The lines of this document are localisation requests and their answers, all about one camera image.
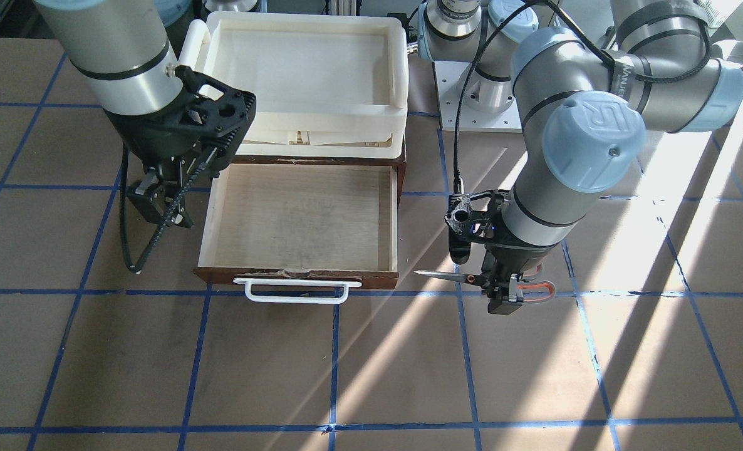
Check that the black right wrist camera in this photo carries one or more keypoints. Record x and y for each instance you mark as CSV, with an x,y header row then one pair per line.
x,y
215,113

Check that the white plastic tray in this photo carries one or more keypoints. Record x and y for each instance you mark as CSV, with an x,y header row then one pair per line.
x,y
326,86

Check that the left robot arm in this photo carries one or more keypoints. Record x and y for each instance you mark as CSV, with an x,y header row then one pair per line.
x,y
584,114

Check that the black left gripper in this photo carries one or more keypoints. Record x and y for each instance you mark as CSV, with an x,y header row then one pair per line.
x,y
512,255

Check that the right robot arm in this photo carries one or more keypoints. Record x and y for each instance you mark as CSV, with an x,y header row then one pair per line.
x,y
124,54

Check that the grey orange scissors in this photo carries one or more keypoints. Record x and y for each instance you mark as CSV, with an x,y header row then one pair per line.
x,y
534,291

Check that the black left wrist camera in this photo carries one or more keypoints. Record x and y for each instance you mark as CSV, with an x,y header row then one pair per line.
x,y
471,219

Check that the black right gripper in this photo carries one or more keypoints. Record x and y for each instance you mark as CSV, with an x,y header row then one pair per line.
x,y
135,139

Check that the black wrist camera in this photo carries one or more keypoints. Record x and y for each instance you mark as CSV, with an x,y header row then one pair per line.
x,y
215,113
471,219

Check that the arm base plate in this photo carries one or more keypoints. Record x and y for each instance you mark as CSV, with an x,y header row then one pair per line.
x,y
487,105

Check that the white drawer handle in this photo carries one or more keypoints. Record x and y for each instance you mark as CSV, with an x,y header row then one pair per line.
x,y
296,291

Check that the dark wooden cabinet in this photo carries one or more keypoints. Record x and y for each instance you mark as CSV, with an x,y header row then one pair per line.
x,y
399,163

